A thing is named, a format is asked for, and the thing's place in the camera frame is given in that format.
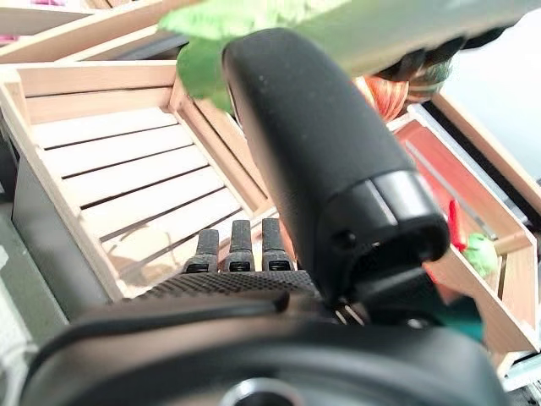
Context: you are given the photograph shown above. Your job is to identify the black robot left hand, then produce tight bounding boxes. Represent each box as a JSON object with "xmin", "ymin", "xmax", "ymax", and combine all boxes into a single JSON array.
[{"xmin": 378, "ymin": 27, "xmax": 505, "ymax": 82}]

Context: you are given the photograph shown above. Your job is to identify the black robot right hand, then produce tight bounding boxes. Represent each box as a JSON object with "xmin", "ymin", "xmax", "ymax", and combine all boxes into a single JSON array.
[{"xmin": 19, "ymin": 27, "xmax": 511, "ymax": 406}]

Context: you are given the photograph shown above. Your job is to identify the green white napa cabbage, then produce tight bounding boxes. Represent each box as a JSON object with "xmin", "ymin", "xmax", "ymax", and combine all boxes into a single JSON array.
[{"xmin": 158, "ymin": 0, "xmax": 541, "ymax": 113}]

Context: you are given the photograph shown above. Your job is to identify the green striped pumpkin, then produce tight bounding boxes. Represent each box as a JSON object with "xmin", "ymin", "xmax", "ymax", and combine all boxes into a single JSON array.
[{"xmin": 407, "ymin": 58, "xmax": 453, "ymax": 102}]

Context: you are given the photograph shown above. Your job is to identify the orange pumpkin yellow stripes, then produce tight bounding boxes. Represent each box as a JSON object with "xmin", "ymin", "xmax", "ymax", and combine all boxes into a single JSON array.
[{"xmin": 363, "ymin": 75, "xmax": 410, "ymax": 123}]

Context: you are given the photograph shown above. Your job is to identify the wooden potato crate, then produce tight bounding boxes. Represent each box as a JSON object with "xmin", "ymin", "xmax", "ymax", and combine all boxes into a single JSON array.
[{"xmin": 168, "ymin": 78, "xmax": 280, "ymax": 219}]

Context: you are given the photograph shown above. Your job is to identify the orange red carrot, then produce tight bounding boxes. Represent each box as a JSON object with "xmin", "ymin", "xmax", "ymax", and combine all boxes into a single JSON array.
[{"xmin": 446, "ymin": 198, "xmax": 468, "ymax": 253}]

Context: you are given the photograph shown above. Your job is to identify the large wooden slat crate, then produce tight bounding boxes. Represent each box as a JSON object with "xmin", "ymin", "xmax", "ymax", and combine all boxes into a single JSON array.
[{"xmin": 0, "ymin": 63, "xmax": 276, "ymax": 301}]

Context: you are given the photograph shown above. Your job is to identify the wooden carrot crate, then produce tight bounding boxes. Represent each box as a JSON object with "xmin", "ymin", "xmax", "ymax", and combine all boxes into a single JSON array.
[{"xmin": 386, "ymin": 91, "xmax": 541, "ymax": 354}]

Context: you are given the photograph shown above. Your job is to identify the wooden display shelf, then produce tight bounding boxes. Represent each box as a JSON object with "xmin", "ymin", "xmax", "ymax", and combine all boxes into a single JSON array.
[{"xmin": 0, "ymin": 0, "xmax": 199, "ymax": 64}]

